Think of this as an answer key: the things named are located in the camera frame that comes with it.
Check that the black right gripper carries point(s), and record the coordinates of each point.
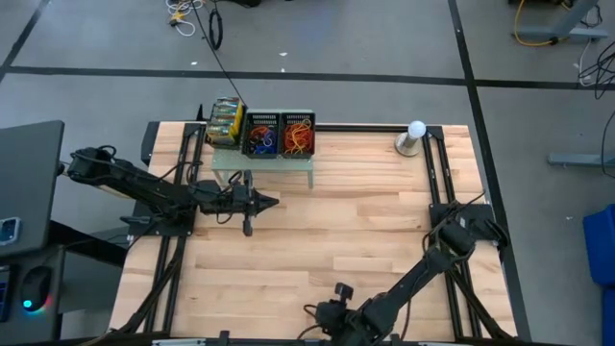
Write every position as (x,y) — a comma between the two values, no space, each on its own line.
(341,319)

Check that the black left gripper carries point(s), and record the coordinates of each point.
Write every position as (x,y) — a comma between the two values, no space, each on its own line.
(247,201)

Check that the black slatted plastic basket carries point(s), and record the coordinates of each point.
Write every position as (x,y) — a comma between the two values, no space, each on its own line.
(246,151)
(209,139)
(313,144)

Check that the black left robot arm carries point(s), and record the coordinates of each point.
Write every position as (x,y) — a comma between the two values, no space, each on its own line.
(144,185)

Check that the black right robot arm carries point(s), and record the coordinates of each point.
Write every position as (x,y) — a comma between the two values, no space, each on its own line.
(432,259)

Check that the grey desk foot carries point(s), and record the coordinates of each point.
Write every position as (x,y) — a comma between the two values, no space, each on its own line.
(581,160)

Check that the grey desk base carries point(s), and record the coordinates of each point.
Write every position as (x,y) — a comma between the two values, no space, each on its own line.
(572,32)

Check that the green perforated metal shelf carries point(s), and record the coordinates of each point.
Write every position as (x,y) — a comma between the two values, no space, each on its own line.
(269,163)

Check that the black table corner plate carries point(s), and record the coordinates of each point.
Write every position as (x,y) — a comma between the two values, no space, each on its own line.
(150,141)

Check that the white bulb table lamp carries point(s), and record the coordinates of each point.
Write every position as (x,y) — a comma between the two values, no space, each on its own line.
(408,144)

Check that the black computer mouse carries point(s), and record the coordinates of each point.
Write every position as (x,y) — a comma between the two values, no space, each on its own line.
(36,288)

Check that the blue plastic bin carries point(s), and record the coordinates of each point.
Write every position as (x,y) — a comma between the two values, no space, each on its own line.
(609,317)
(600,245)

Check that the dark keyboard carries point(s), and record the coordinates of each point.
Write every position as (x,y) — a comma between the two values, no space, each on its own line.
(4,293)

